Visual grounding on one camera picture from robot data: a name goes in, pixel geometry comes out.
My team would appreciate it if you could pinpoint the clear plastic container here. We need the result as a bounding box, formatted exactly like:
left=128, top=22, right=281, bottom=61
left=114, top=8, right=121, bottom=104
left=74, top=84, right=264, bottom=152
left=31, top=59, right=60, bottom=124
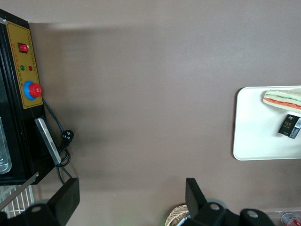
left=0, top=114, right=12, bottom=175

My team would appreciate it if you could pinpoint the black gum box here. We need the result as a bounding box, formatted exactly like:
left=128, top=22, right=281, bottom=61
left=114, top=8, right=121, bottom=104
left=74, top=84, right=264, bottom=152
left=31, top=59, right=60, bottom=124
left=278, top=113, right=301, bottom=139

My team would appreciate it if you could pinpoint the black machine with yellow panel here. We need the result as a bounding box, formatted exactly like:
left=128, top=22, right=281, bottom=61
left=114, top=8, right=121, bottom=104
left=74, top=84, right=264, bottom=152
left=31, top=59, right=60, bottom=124
left=0, top=8, right=64, bottom=187

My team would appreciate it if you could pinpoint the light wicker basket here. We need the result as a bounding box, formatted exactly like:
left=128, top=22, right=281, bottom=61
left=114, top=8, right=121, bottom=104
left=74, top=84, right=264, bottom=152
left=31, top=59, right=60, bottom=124
left=165, top=204, right=189, bottom=226

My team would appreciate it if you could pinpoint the black power cable with plug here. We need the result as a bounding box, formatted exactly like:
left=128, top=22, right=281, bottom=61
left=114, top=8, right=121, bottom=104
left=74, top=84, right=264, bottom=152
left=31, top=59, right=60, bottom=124
left=41, top=98, right=76, bottom=185

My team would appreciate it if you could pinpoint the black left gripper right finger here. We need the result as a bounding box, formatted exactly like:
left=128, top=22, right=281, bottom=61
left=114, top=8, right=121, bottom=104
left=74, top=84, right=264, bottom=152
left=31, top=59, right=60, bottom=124
left=185, top=178, right=237, bottom=226

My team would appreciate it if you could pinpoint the clear acrylic bottle rack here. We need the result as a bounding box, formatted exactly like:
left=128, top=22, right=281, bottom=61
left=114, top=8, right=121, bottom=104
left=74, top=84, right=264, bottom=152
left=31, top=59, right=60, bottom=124
left=262, top=208, right=301, bottom=226

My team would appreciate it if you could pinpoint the cream plastic tray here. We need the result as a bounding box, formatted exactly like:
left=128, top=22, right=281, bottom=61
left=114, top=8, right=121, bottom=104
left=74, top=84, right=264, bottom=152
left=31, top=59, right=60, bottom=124
left=232, top=85, right=301, bottom=161

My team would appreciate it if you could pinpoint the white wire basket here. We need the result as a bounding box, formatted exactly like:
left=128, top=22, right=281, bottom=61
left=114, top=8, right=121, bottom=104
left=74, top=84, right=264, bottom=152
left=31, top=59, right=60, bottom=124
left=0, top=184, right=36, bottom=220

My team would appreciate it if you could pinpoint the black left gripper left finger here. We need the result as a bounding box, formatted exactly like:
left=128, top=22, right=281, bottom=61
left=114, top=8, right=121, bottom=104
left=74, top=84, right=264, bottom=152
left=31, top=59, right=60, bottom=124
left=0, top=178, right=80, bottom=226

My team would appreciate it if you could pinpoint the wrapped triangle sandwich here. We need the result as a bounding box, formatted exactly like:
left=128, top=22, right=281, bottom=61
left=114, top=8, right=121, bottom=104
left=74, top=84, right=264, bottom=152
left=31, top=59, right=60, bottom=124
left=262, top=87, right=301, bottom=114

